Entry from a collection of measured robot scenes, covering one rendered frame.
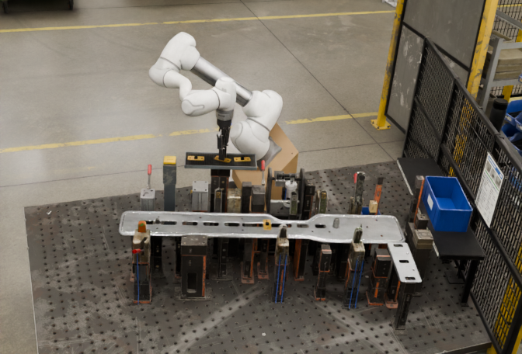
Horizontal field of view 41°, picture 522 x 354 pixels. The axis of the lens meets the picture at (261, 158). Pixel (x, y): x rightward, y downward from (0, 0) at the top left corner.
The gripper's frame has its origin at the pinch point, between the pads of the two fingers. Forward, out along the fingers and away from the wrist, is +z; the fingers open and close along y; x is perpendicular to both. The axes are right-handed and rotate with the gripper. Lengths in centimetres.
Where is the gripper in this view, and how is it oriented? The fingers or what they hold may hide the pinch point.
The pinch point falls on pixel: (222, 152)
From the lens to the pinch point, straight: 362.1
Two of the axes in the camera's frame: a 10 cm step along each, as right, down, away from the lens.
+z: -0.7, 8.6, 5.0
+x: 9.3, 2.3, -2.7
